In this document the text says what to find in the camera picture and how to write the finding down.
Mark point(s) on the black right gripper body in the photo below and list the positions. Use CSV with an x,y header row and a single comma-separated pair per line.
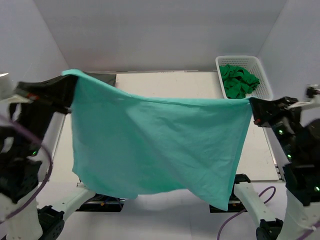
x,y
283,129

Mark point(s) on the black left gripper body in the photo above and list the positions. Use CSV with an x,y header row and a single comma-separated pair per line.
x,y
36,120

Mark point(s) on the teal t shirt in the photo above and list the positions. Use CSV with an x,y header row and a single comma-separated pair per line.
x,y
125,145

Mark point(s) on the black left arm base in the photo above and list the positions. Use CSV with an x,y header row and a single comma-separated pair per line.
x,y
102,204

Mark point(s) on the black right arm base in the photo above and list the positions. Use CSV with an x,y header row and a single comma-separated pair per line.
x,y
234,204

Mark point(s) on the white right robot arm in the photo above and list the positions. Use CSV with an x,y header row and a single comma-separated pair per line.
x,y
302,214

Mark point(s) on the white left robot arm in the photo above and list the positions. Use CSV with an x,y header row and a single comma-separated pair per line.
x,y
26,164

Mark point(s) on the crumpled green t shirt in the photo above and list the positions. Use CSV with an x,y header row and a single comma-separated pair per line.
x,y
237,81

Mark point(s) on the white plastic basket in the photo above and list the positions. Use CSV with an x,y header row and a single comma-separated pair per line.
x,y
253,65

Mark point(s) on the folded grey t shirt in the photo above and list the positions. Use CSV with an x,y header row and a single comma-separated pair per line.
x,y
109,79

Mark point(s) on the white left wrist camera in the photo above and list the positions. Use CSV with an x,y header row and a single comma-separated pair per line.
x,y
9,94

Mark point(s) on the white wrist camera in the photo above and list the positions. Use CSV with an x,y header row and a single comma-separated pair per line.
x,y
312,98
9,94

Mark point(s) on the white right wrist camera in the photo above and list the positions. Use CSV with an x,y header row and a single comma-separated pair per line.
x,y
312,98

